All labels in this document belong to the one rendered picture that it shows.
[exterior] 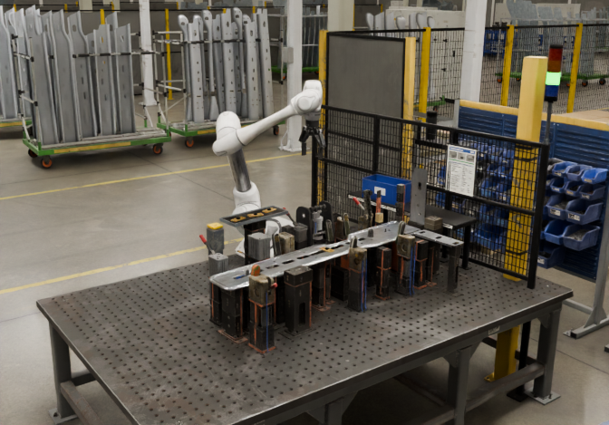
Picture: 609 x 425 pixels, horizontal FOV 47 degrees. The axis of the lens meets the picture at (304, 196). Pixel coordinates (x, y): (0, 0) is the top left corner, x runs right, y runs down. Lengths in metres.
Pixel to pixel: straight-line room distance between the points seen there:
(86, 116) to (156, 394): 7.84
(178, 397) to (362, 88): 3.91
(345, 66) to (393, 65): 0.65
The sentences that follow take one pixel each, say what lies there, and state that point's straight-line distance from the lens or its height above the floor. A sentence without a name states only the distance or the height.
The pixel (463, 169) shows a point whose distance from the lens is 4.33.
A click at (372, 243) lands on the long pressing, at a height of 1.00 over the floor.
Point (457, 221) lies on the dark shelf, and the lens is 4.24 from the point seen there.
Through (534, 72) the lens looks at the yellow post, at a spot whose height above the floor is 1.92.
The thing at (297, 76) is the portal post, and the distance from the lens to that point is 10.70.
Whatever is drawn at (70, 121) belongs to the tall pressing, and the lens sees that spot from 10.32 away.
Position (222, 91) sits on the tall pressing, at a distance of 11.91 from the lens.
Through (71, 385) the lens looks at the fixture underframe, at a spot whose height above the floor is 0.23.
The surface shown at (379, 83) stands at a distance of 6.14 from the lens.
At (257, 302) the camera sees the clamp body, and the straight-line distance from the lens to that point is 3.26.
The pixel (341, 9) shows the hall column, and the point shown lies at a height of 2.10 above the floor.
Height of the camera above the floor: 2.31
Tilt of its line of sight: 16 degrees down
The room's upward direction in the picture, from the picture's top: 1 degrees clockwise
